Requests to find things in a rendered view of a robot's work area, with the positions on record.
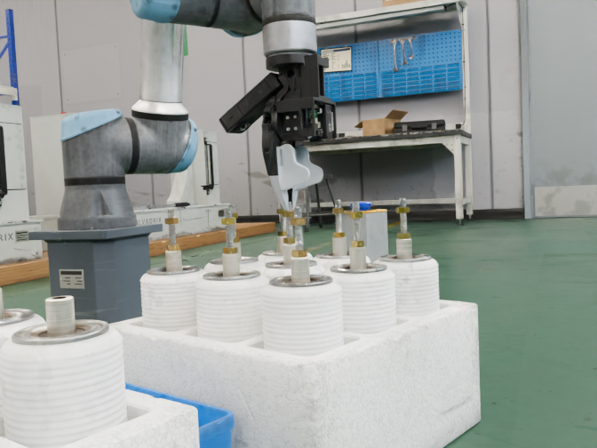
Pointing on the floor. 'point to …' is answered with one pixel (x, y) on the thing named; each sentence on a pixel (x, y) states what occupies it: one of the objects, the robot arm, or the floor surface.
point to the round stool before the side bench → (318, 204)
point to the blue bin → (216, 420)
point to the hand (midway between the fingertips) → (283, 201)
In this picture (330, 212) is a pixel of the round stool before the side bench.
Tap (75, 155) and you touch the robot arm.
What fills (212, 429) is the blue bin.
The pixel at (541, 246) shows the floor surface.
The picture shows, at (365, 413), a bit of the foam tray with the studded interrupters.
